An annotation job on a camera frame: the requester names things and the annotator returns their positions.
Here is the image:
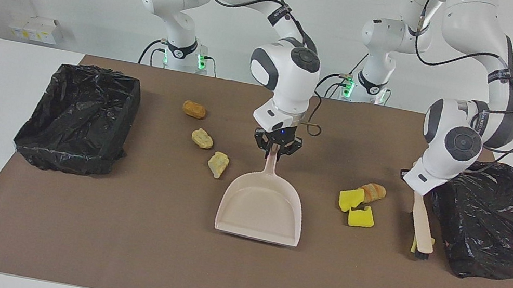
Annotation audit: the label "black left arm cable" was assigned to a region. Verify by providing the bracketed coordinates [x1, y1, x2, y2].
[393, 0, 513, 184]

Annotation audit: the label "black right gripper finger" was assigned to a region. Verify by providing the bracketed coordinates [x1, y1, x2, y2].
[250, 129, 274, 161]
[277, 134, 305, 166]

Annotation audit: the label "orange brown scrap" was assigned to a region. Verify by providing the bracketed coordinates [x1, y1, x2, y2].
[181, 99, 208, 121]

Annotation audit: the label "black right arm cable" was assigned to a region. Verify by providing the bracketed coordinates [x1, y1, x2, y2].
[152, 0, 346, 139]

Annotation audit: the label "beige hand brush black bristles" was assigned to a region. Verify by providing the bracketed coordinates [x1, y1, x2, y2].
[402, 190, 443, 262]

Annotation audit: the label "striped orange bread toy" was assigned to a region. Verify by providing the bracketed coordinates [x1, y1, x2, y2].
[356, 181, 388, 206]

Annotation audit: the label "brown table mat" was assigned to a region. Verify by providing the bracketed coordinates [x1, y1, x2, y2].
[0, 39, 513, 288]

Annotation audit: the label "yellow green sponge piece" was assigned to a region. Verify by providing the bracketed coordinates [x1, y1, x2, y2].
[336, 185, 366, 216]
[410, 234, 436, 257]
[346, 203, 378, 230]

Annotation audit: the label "bin with black plastic liner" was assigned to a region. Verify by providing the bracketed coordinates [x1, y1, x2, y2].
[9, 54, 146, 185]
[413, 151, 513, 287]

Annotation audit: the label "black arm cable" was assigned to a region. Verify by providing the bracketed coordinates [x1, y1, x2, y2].
[152, 0, 346, 139]
[393, 0, 513, 184]

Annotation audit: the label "black base cable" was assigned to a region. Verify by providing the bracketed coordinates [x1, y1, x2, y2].
[139, 37, 170, 69]
[314, 45, 371, 104]

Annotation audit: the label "pale yellow scrap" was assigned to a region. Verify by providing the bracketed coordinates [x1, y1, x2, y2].
[205, 150, 231, 181]
[189, 126, 216, 151]

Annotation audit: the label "beige plastic dustpan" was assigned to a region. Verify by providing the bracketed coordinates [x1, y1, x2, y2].
[213, 135, 315, 248]

